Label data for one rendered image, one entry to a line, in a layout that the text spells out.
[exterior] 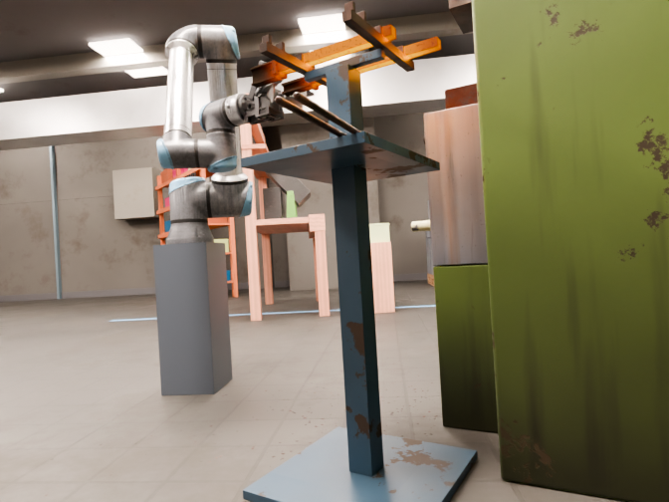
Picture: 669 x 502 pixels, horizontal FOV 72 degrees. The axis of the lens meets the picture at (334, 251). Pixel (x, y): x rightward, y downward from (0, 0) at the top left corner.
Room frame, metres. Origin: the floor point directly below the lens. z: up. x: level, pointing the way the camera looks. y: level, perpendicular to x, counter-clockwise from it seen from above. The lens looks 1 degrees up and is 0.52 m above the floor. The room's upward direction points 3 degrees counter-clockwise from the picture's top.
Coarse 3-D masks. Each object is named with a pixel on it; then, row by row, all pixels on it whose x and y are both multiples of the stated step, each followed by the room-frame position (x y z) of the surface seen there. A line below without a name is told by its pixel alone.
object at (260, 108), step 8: (256, 96) 1.32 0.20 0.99; (264, 96) 1.31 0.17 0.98; (280, 96) 1.34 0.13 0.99; (240, 104) 1.35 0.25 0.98; (248, 104) 1.36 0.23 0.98; (256, 104) 1.32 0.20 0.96; (264, 104) 1.31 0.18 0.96; (272, 104) 1.31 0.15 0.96; (240, 112) 1.36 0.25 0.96; (248, 112) 1.36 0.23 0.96; (256, 112) 1.32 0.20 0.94; (264, 112) 1.31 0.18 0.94; (272, 112) 1.30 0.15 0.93; (280, 112) 1.33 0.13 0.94; (248, 120) 1.36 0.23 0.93; (256, 120) 1.36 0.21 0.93; (264, 120) 1.35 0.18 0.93; (272, 120) 1.35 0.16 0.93
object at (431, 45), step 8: (424, 40) 1.07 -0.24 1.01; (432, 40) 1.06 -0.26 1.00; (440, 40) 1.08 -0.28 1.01; (408, 48) 1.09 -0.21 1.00; (416, 48) 1.08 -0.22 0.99; (424, 48) 1.07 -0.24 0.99; (432, 48) 1.07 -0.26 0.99; (440, 48) 1.07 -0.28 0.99; (408, 56) 1.11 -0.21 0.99; (416, 56) 1.11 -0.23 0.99; (376, 64) 1.14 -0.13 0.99; (384, 64) 1.14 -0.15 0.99; (360, 72) 1.19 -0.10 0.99; (296, 80) 1.27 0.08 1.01; (304, 80) 1.27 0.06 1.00; (288, 88) 1.30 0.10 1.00; (296, 88) 1.27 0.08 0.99; (304, 88) 1.26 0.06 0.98; (312, 88) 1.26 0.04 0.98; (288, 96) 1.32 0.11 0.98
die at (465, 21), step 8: (448, 0) 1.44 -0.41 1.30; (456, 0) 1.43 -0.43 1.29; (464, 0) 1.42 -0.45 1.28; (456, 8) 1.44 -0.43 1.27; (464, 8) 1.44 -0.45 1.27; (456, 16) 1.49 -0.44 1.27; (464, 16) 1.49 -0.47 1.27; (472, 16) 1.50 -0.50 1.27; (464, 24) 1.55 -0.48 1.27; (472, 24) 1.55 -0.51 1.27; (464, 32) 1.60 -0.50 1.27
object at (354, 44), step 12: (360, 36) 1.03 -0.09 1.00; (384, 36) 1.00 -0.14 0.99; (324, 48) 1.08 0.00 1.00; (336, 48) 1.06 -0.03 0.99; (348, 48) 1.04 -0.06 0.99; (360, 48) 1.05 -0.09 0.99; (312, 60) 1.10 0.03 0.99; (324, 60) 1.10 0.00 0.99; (252, 72) 1.20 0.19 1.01; (264, 72) 1.18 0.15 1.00; (276, 72) 1.14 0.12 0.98; (288, 72) 1.16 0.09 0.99; (252, 84) 1.20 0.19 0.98; (264, 84) 1.20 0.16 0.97
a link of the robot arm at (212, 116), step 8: (208, 104) 1.42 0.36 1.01; (216, 104) 1.40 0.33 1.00; (224, 104) 1.37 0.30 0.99; (200, 112) 1.43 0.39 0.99; (208, 112) 1.41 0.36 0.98; (216, 112) 1.39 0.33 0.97; (224, 112) 1.37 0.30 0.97; (200, 120) 1.43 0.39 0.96; (208, 120) 1.41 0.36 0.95; (216, 120) 1.40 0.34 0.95; (224, 120) 1.39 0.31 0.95; (208, 128) 1.41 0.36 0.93; (232, 128) 1.43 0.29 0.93
